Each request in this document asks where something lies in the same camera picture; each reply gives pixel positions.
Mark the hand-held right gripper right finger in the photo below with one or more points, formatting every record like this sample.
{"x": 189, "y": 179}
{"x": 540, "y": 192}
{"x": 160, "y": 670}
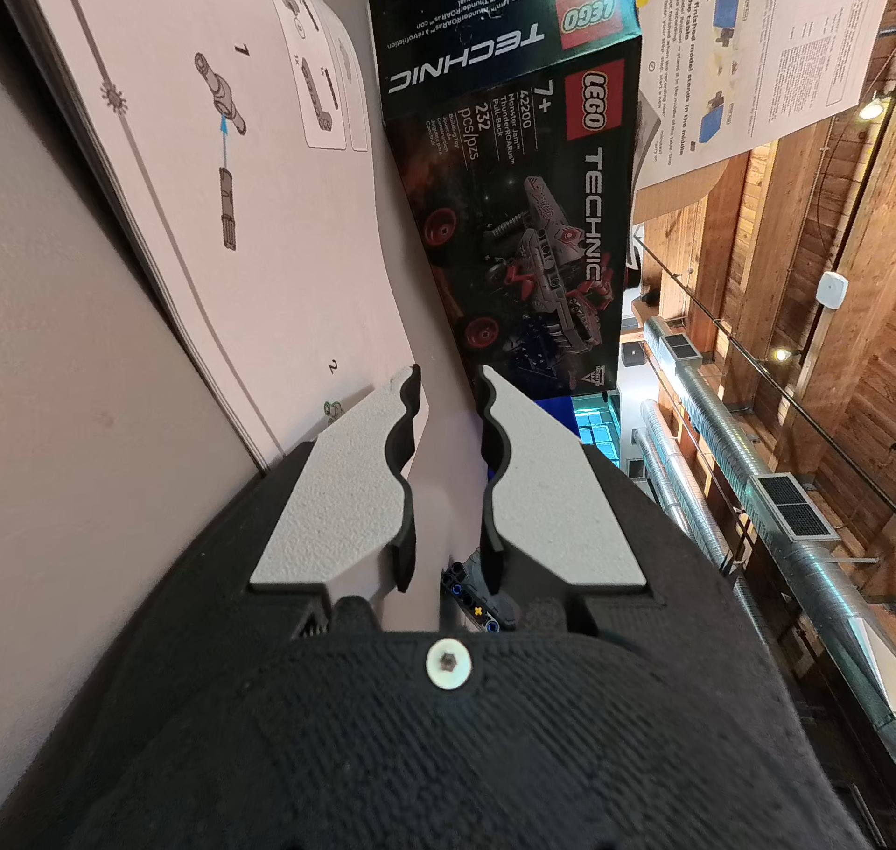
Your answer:
{"x": 560, "y": 507}

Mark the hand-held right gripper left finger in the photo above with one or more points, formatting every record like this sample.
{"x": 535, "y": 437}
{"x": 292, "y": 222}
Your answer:
{"x": 329, "y": 507}

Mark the grey toy brick assembly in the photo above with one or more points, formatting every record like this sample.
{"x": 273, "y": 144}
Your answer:
{"x": 470, "y": 601}

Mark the black square ceiling box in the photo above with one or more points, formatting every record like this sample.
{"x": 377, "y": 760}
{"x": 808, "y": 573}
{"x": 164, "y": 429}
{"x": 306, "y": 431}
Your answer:
{"x": 632, "y": 353}

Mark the round ceiling lamp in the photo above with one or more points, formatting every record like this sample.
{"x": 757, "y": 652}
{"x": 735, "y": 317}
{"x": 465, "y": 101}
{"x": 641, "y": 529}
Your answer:
{"x": 871, "y": 105}
{"x": 781, "y": 354}

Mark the black toy set box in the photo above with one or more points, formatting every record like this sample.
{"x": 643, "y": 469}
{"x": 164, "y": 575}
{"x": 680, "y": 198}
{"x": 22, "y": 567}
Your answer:
{"x": 518, "y": 199}

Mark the open instruction booklet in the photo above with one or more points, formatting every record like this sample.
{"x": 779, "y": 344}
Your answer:
{"x": 210, "y": 199}

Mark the white ceiling access point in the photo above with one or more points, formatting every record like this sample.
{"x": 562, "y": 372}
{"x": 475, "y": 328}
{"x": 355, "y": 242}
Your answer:
{"x": 833, "y": 288}

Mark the white printed sheet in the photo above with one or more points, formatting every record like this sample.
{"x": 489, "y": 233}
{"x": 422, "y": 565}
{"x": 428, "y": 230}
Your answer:
{"x": 770, "y": 45}

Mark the large silver ventilation duct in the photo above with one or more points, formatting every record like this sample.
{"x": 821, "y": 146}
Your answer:
{"x": 770, "y": 507}

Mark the thin black ceiling rail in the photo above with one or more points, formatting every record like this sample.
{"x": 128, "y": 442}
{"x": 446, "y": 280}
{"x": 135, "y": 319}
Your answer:
{"x": 770, "y": 367}

